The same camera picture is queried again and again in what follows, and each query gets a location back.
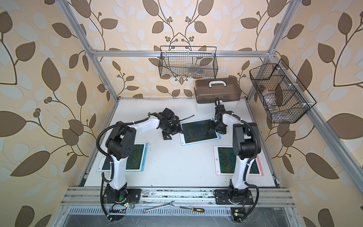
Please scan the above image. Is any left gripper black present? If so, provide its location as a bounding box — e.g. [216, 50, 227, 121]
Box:
[161, 121, 185, 140]

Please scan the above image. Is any blue writing tablet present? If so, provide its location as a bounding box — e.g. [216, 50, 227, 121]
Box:
[96, 143, 148, 173]
[180, 118, 221, 146]

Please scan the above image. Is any pink writing tablet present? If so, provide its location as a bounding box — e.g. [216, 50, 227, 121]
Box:
[213, 146, 264, 176]

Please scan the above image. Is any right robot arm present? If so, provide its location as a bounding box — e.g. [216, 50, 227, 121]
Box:
[208, 97, 261, 204]

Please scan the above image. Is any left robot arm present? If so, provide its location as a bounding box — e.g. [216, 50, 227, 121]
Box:
[96, 108, 183, 199]

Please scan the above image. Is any brown lid storage box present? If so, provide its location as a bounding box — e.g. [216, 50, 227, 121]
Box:
[194, 78, 242, 114]

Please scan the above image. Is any yellow black screwdriver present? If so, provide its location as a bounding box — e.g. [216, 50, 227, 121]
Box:
[179, 206, 205, 213]

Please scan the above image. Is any silver wrench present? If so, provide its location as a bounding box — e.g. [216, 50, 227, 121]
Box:
[143, 201, 175, 213]

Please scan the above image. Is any black wire basket back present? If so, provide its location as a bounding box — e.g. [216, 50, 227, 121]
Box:
[157, 45, 218, 79]

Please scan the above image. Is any black wire basket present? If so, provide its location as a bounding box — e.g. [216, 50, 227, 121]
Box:
[157, 45, 218, 79]
[249, 59, 317, 124]

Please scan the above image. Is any black wire basket right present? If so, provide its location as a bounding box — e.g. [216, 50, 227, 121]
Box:
[249, 59, 317, 124]

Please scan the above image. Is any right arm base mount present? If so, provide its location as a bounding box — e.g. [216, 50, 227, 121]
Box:
[213, 188, 254, 206]

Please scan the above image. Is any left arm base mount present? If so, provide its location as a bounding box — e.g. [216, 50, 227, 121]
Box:
[101, 187, 141, 204]

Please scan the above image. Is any aluminium frame rail front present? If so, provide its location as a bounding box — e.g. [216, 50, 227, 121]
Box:
[61, 187, 296, 208]

